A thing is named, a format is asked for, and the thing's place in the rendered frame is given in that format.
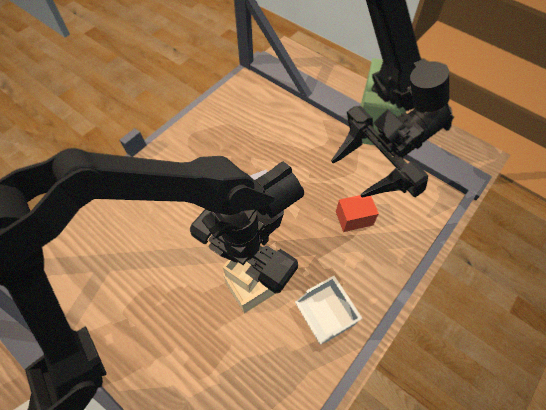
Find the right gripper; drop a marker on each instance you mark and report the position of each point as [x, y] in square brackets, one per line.
[272, 269]

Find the orange block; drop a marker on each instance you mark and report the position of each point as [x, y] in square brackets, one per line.
[356, 212]

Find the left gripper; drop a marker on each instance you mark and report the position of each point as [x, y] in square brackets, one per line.
[361, 128]

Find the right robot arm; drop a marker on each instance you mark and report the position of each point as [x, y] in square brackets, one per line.
[72, 373]

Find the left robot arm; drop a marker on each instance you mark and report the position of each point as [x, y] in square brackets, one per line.
[402, 61]

